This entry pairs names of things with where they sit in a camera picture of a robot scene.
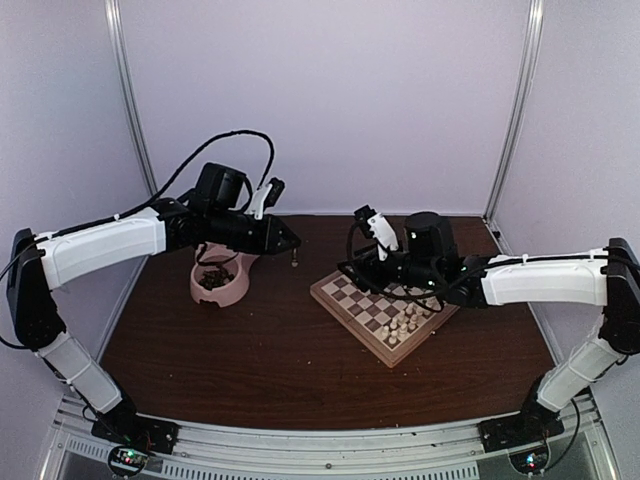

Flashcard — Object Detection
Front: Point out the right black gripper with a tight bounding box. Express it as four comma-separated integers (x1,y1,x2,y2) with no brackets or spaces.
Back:
338,241,441,295

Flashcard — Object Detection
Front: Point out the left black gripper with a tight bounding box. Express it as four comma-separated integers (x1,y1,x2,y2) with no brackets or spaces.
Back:
207,207,301,255

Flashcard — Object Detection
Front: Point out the dark chess piece tall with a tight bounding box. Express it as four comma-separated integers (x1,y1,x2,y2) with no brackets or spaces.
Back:
291,247,299,268

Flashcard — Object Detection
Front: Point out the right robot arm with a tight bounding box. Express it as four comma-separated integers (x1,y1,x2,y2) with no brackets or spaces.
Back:
338,206,639,442

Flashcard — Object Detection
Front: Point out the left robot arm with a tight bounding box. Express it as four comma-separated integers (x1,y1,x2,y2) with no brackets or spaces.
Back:
6,163,301,444

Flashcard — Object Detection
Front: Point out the wooden chess board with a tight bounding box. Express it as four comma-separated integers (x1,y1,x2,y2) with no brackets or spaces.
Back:
310,271,458,368

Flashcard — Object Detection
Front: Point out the white chess pieces group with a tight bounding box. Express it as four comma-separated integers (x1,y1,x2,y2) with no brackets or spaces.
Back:
380,298,442,348

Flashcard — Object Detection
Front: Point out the pile of dark chess pieces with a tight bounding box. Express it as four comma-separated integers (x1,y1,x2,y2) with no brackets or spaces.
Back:
198,266,235,291

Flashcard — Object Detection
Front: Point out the right circuit board with LEDs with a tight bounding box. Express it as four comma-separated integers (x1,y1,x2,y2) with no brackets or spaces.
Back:
509,446,550,475

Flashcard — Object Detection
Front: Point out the circuit board with leds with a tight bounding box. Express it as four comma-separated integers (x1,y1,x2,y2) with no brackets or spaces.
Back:
107,446,149,473
509,446,550,475

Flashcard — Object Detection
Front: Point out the left circuit board with LEDs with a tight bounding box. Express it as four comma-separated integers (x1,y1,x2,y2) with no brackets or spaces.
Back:
107,446,149,473

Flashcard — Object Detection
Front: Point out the pink double pet bowl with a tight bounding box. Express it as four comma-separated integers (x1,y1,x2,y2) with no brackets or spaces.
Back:
190,243,259,308

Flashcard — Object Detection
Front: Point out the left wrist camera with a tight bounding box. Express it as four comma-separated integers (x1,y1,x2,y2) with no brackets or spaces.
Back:
246,177,285,220

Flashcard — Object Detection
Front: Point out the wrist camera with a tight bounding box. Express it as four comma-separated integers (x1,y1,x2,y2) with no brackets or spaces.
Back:
246,177,285,220
354,205,400,261

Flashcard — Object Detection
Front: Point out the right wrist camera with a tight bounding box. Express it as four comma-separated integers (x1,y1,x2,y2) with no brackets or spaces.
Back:
354,205,400,261

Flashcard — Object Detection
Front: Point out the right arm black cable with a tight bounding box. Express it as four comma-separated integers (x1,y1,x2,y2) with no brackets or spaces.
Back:
337,222,366,286

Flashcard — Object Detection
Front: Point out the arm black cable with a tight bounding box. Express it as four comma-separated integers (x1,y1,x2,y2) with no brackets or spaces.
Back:
337,222,366,286
149,128,277,211

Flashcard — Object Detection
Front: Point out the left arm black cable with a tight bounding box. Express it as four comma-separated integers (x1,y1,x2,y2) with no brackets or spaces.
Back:
149,128,277,211

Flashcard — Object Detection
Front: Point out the front aluminium rail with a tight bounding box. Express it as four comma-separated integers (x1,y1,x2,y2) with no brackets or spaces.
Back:
35,407,622,479

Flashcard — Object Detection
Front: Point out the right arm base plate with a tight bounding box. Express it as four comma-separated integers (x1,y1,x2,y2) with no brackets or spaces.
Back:
478,415,565,453

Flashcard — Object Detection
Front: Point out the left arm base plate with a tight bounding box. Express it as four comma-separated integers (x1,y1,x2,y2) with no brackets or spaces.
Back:
91,415,179,454

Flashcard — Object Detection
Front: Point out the left aluminium frame post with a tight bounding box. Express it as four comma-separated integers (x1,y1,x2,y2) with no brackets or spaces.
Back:
103,0,168,224

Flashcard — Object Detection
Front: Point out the aluminium frame post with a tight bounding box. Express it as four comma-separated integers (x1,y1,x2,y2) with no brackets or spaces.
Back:
103,0,168,224
483,0,545,225

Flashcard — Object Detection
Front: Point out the right aluminium frame post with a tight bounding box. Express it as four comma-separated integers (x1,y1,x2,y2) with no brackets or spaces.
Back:
483,0,545,225

